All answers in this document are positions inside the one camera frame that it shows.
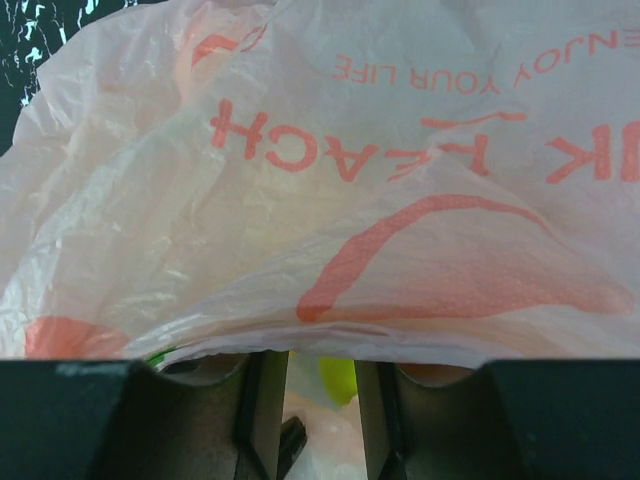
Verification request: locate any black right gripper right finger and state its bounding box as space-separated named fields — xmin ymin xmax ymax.
xmin=355 ymin=359 xmax=639 ymax=479

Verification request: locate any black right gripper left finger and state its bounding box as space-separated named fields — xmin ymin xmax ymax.
xmin=1 ymin=351 xmax=288 ymax=479

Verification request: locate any pink plastic bag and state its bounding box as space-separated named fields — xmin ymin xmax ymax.
xmin=1 ymin=1 xmax=639 ymax=479

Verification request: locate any green cracked ball fruit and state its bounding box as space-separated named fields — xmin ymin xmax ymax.
xmin=318 ymin=357 xmax=358 ymax=407

